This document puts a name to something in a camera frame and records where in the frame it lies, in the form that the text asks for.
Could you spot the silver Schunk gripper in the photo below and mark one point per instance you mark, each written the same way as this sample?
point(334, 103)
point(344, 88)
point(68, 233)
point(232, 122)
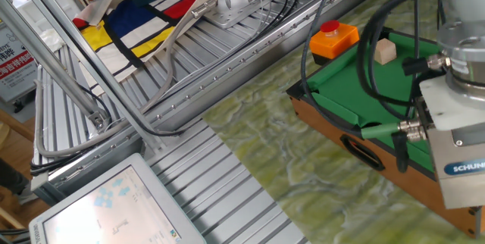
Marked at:
point(454, 153)

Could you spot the mini green felt pool table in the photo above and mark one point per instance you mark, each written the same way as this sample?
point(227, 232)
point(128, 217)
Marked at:
point(341, 81)

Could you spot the beige wooden cube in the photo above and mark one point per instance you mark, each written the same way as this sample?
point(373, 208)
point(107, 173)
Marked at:
point(386, 51)

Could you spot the orange box red push button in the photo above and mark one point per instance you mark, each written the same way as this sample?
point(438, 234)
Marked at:
point(333, 43)

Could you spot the green marble slab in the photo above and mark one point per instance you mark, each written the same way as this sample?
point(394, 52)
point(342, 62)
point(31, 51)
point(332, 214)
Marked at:
point(288, 183)

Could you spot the silver robot mounting plate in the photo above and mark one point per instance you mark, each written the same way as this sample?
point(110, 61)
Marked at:
point(242, 16)

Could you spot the white teach pendant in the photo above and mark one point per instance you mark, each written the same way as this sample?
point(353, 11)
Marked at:
point(113, 206)

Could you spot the colour block cloth bag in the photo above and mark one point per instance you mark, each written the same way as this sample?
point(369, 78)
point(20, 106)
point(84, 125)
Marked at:
point(129, 35)

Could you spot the person in dark clothes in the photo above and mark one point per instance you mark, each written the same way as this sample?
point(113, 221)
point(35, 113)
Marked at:
point(13, 177)

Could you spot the white sign red text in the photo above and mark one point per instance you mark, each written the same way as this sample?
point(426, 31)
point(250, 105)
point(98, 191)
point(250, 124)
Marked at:
point(15, 66)

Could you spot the grey aluminium rail beam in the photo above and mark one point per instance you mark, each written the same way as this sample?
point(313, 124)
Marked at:
point(204, 92)

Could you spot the aluminium frame brace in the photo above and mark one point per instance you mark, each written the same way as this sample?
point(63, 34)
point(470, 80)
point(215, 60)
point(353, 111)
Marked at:
point(49, 62)

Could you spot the aluminium frame post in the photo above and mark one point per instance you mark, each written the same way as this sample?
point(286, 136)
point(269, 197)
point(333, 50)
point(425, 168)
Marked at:
point(57, 22)

